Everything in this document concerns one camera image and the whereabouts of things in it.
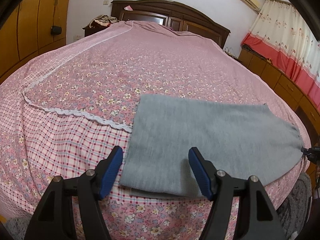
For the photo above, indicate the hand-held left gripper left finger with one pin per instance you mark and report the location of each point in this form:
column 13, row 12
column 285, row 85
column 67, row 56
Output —
column 111, row 172

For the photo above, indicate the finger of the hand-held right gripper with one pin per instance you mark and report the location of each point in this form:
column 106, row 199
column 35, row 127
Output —
column 305, row 151

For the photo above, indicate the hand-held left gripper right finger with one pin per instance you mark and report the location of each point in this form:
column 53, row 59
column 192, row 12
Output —
column 200, row 172

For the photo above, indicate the grey pants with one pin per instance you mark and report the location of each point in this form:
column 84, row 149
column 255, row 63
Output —
column 200, row 130

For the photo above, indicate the grey fluffy cloth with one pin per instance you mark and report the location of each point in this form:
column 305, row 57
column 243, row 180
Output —
column 297, row 202
column 18, row 230

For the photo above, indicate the low wooden cabinet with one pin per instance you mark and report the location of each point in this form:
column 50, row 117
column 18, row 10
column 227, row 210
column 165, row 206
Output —
column 270, row 75

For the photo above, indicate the bed with pink floral bedspread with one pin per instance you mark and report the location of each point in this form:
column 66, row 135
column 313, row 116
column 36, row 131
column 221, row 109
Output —
column 150, row 62

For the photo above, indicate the cluttered wooden nightstand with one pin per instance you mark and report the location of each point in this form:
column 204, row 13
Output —
column 230, row 53

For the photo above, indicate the cream and red curtain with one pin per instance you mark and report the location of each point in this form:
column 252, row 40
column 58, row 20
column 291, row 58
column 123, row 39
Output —
column 282, row 30

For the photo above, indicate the dark wooden nightstand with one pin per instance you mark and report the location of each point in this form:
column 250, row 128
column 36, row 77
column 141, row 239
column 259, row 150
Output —
column 91, row 31

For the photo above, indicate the pile of crumpled cloth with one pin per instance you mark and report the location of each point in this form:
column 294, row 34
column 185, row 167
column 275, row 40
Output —
column 102, row 21

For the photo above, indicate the dark wooden headboard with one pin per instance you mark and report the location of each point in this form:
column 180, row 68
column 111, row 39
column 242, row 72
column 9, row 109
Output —
column 175, row 10

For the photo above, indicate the small pink item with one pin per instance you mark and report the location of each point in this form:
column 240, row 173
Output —
column 128, row 8

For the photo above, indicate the wooden wardrobe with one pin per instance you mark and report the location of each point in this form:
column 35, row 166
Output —
column 32, row 17

